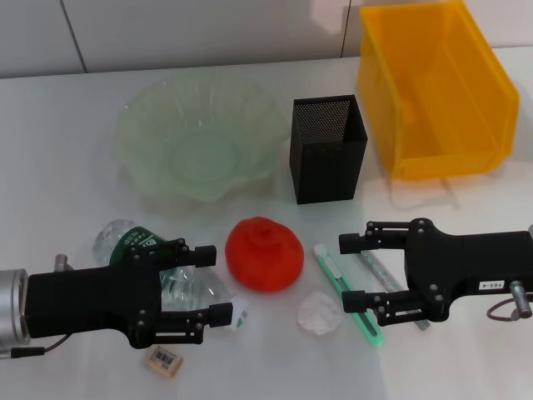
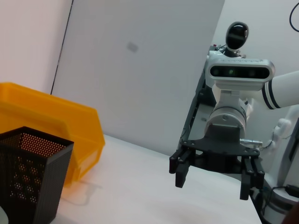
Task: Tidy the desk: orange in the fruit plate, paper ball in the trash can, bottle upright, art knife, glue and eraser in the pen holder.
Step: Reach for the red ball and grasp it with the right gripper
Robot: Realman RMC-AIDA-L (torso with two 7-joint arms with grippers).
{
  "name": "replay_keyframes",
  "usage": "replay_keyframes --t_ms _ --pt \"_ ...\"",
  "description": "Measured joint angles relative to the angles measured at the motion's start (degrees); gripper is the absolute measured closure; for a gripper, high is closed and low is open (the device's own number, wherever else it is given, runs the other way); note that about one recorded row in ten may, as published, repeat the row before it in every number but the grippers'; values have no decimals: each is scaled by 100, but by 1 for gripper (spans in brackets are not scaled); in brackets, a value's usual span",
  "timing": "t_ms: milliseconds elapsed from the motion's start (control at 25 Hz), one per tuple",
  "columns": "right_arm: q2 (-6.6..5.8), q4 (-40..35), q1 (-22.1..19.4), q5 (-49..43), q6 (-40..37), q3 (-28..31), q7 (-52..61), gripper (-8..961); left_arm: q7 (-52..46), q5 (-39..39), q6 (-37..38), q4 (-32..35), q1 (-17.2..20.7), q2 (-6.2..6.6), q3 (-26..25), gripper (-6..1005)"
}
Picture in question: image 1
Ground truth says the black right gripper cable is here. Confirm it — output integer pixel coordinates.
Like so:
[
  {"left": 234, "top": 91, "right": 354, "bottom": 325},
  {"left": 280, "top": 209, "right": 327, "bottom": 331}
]
[{"left": 486, "top": 279, "right": 533, "bottom": 323}]

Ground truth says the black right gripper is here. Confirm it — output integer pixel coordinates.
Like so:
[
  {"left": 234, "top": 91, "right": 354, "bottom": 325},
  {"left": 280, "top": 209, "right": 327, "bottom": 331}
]
[{"left": 338, "top": 217, "right": 533, "bottom": 328}]

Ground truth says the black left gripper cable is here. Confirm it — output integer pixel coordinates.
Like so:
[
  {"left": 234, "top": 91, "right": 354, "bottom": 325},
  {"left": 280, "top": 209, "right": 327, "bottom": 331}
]
[{"left": 10, "top": 252, "right": 72, "bottom": 359}]

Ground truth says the black mesh pen holder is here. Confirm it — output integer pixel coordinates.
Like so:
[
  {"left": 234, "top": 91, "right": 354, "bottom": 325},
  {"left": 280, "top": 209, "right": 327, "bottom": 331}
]
[{"left": 289, "top": 94, "right": 370, "bottom": 205}]

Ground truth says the red-orange toy orange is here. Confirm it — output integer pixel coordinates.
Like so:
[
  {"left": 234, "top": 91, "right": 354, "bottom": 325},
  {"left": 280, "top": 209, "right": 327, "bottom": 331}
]
[{"left": 224, "top": 215, "right": 305, "bottom": 295}]

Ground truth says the white paper ball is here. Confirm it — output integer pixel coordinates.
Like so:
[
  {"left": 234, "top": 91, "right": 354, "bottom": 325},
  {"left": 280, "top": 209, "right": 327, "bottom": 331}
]
[{"left": 297, "top": 291, "right": 342, "bottom": 337}]

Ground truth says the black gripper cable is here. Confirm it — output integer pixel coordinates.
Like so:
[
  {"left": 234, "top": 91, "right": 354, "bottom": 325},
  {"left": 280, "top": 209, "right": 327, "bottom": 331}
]
[
  {"left": 486, "top": 279, "right": 533, "bottom": 323},
  {"left": 10, "top": 252, "right": 72, "bottom": 359}
]

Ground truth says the green utility knife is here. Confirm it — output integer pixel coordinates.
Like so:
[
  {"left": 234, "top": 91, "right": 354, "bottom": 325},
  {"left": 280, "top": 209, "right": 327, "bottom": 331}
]
[{"left": 312, "top": 243, "right": 385, "bottom": 349}]

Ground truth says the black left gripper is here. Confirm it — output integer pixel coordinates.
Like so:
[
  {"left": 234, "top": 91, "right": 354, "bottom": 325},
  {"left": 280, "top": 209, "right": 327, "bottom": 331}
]
[{"left": 25, "top": 237, "right": 218, "bottom": 349}]

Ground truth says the yellow plastic storage bin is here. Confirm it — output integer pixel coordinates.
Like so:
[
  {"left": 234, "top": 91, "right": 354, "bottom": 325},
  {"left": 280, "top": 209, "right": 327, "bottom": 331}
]
[{"left": 356, "top": 0, "right": 521, "bottom": 181}]

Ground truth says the beige eraser with barcode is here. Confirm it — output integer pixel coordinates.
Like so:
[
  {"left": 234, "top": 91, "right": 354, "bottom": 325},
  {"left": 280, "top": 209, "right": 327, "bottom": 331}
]
[{"left": 146, "top": 344, "right": 185, "bottom": 379}]

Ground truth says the clear green-label water bottle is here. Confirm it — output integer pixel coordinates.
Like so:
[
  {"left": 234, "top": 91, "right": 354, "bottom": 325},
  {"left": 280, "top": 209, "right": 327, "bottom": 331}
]
[{"left": 92, "top": 217, "right": 251, "bottom": 333}]

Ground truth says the silver marker pen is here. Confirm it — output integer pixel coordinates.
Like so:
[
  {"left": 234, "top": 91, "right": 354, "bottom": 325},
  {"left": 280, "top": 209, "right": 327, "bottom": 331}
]
[{"left": 361, "top": 248, "right": 430, "bottom": 333}]

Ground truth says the pale green glass fruit plate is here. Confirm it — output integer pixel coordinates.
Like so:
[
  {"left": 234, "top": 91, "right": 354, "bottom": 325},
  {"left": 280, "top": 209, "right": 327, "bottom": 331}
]
[{"left": 114, "top": 74, "right": 288, "bottom": 205}]

